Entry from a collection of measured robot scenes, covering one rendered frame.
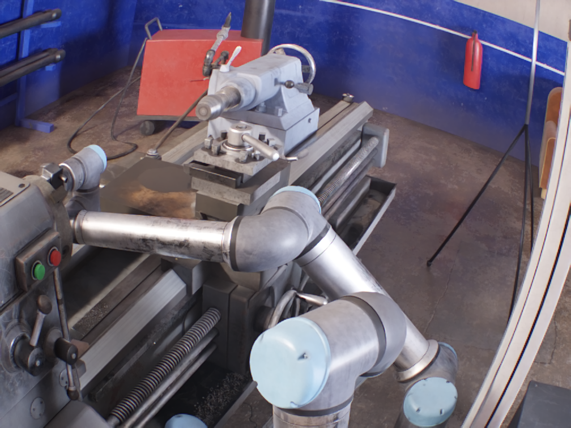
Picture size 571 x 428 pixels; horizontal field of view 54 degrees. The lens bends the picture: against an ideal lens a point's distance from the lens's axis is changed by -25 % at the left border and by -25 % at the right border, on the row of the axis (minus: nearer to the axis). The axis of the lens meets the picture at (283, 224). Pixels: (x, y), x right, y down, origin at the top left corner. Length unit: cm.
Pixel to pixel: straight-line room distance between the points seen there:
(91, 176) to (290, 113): 102
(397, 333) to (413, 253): 285
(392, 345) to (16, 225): 64
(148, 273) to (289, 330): 101
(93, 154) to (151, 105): 311
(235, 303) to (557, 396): 99
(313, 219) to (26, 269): 80
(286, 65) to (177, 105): 233
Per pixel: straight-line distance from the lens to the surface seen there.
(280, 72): 251
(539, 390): 164
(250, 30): 471
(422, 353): 176
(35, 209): 115
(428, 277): 361
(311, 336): 85
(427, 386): 169
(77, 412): 139
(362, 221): 313
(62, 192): 146
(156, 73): 479
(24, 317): 114
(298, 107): 263
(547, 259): 97
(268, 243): 149
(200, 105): 219
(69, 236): 147
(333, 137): 278
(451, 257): 384
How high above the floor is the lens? 183
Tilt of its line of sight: 28 degrees down
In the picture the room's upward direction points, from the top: 7 degrees clockwise
